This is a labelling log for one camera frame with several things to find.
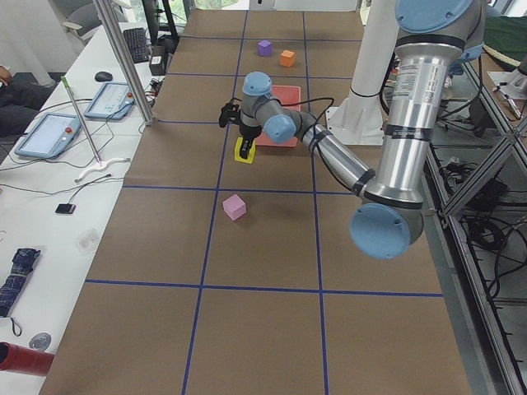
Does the orange foam block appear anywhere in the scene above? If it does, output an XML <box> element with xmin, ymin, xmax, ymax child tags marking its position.
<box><xmin>279</xmin><ymin>50</ymin><xmax>296</xmax><ymax>67</ymax></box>

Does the clear plastic packet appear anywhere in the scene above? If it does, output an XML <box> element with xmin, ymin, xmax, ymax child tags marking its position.
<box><xmin>74</xmin><ymin>228</ymin><xmax>100</xmax><ymax>256</ymax></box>

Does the black box with label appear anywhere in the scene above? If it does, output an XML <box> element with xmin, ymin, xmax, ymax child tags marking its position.
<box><xmin>149</xmin><ymin>46</ymin><xmax>168</xmax><ymax>77</ymax></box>

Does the black keyboard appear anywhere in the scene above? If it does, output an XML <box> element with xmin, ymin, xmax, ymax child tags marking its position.
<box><xmin>123</xmin><ymin>27</ymin><xmax>149</xmax><ymax>63</ymax></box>

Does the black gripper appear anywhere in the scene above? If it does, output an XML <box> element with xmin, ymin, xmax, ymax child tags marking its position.
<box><xmin>218</xmin><ymin>98</ymin><xmax>260</xmax><ymax>160</ymax></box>

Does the aluminium frame post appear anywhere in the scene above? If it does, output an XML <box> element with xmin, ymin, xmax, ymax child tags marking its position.
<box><xmin>93</xmin><ymin>0</ymin><xmax>153</xmax><ymax>126</ymax></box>

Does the black computer mouse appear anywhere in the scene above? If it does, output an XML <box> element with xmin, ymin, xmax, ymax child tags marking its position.
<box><xmin>94</xmin><ymin>71</ymin><xmax>113</xmax><ymax>82</ymax></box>

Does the far teach pendant tablet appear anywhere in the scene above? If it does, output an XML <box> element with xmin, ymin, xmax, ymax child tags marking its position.
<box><xmin>84</xmin><ymin>82</ymin><xmax>134</xmax><ymax>120</ymax></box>

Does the yellow foam block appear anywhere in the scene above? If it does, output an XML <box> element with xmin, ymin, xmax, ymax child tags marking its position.
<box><xmin>234</xmin><ymin>137</ymin><xmax>256</xmax><ymax>164</ymax></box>

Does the pink plastic bin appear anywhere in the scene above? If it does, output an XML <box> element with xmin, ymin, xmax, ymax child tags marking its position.
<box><xmin>255</xmin><ymin>85</ymin><xmax>301</xmax><ymax>148</ymax></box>

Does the person in white shirt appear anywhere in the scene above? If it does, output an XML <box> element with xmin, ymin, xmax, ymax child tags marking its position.
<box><xmin>1</xmin><ymin>64</ymin><xmax>54</xmax><ymax>137</ymax></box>

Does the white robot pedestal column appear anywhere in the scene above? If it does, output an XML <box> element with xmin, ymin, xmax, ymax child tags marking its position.
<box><xmin>326</xmin><ymin>0</ymin><xmax>399</xmax><ymax>146</ymax></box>

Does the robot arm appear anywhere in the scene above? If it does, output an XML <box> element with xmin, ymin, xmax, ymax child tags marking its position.
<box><xmin>218</xmin><ymin>1</ymin><xmax>487</xmax><ymax>259</ymax></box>

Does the red cylinder bottle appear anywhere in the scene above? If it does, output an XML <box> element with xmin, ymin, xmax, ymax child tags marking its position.
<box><xmin>1</xmin><ymin>342</ymin><xmax>54</xmax><ymax>376</ymax></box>

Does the light pink foam block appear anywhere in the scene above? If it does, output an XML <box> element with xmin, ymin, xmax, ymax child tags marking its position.
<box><xmin>222</xmin><ymin>194</ymin><xmax>247</xmax><ymax>221</ymax></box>

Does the purple foam block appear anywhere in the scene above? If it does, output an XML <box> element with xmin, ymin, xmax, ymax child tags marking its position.
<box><xmin>257</xmin><ymin>39</ymin><xmax>273</xmax><ymax>57</ymax></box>

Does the long metal grabber stick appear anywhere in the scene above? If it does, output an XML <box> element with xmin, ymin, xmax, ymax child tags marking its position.
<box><xmin>61</xmin><ymin>76</ymin><xmax>102</xmax><ymax>165</ymax></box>

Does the small black phone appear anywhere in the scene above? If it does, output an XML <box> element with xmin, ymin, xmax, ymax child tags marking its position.
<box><xmin>55</xmin><ymin>203</ymin><xmax>76</xmax><ymax>215</ymax></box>

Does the near teach pendant tablet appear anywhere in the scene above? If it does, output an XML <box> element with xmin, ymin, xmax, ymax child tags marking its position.
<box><xmin>15</xmin><ymin>113</ymin><xmax>81</xmax><ymax>159</ymax></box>

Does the folded dark blue umbrella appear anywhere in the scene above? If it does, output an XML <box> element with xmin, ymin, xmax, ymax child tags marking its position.
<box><xmin>1</xmin><ymin>248</ymin><xmax>41</xmax><ymax>318</ymax></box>

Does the teach pendant tablet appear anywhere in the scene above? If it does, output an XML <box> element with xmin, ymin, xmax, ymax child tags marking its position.
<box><xmin>84</xmin><ymin>82</ymin><xmax>134</xmax><ymax>120</ymax></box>
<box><xmin>15</xmin><ymin>113</ymin><xmax>81</xmax><ymax>159</ymax></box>

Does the round metal lid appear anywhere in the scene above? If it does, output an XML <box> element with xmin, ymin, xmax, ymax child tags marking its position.
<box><xmin>29</xmin><ymin>332</ymin><xmax>52</xmax><ymax>351</ymax></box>

